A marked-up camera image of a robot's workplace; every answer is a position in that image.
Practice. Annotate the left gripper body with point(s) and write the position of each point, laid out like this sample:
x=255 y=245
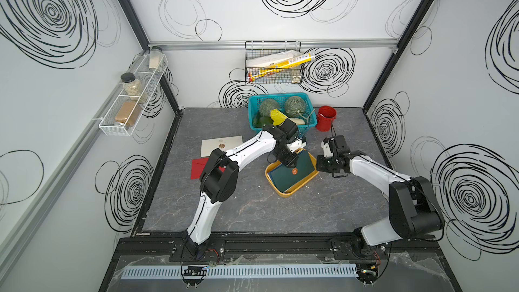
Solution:
x=285 y=156

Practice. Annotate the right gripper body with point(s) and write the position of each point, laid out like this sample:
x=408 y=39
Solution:
x=326 y=163

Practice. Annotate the dark green envelope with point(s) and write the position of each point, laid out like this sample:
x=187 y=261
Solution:
x=285 y=179

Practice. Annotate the yellow storage box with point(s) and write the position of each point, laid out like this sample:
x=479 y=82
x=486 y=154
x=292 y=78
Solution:
x=299 y=185

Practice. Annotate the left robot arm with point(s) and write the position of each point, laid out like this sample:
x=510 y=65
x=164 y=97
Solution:
x=220 y=174

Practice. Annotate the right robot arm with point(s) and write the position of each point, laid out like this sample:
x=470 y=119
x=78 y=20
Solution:
x=414 y=211

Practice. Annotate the white wrap box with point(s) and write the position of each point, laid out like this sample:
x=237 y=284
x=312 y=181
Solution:
x=268 y=61

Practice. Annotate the yellow foil roll box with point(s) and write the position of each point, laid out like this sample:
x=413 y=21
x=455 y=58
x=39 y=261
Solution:
x=279 y=65

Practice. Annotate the yellow white cabbage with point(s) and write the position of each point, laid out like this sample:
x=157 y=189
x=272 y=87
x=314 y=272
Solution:
x=278 y=118

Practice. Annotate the green pepper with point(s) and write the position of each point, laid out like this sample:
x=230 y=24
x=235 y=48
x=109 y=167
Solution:
x=263 y=121

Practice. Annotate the teal plastic basket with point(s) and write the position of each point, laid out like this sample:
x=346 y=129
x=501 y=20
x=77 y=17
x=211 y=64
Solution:
x=255 y=101

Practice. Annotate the right green melon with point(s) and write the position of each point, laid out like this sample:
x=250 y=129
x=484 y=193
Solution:
x=295 y=106

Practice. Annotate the green melon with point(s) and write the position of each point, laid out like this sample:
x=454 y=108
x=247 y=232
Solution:
x=295 y=106
x=268 y=105

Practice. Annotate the left green melon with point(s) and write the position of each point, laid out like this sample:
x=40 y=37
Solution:
x=268 y=105

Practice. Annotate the red cup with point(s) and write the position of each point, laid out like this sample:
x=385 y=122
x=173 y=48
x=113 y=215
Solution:
x=326 y=115

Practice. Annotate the white envelope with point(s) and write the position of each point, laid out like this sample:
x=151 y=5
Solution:
x=223 y=143

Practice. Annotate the red envelope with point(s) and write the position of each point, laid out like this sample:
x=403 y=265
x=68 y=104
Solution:
x=198 y=168

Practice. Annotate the clear lid jar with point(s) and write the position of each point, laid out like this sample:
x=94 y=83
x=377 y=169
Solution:
x=155 y=57

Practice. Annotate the black lid spice jar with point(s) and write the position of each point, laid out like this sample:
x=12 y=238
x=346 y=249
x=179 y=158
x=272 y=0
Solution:
x=132 y=86

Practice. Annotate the brown block package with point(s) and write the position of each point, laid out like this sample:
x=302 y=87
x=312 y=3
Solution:
x=128 y=114

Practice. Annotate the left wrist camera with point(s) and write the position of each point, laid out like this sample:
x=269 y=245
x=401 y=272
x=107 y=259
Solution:
x=298 y=144

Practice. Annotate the black wire wall basket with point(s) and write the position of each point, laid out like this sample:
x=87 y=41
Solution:
x=256 y=49

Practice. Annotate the white slotted cable duct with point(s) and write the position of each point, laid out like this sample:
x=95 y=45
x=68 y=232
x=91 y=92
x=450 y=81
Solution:
x=242 y=271

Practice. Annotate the white wire wall shelf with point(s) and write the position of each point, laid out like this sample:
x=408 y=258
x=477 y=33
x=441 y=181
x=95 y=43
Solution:
x=152 y=103

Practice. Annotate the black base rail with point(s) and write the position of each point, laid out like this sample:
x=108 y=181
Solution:
x=220 y=247

